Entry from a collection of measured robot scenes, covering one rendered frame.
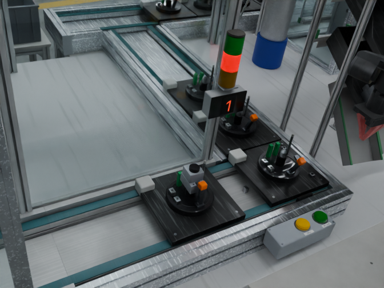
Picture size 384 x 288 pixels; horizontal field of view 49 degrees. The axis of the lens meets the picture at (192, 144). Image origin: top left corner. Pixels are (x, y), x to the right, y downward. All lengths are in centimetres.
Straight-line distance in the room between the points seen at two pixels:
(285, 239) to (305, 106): 92
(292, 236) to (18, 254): 74
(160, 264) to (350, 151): 77
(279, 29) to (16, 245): 170
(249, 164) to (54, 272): 68
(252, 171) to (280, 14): 98
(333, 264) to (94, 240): 70
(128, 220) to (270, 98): 102
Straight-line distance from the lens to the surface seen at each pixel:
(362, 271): 139
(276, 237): 122
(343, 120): 147
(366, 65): 112
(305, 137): 181
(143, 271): 109
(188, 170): 116
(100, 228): 123
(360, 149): 155
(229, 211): 123
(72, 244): 120
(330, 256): 138
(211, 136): 133
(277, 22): 216
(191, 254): 113
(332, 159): 174
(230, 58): 115
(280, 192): 134
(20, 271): 83
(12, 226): 74
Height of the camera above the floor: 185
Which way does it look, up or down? 38 degrees down
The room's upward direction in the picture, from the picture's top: 9 degrees clockwise
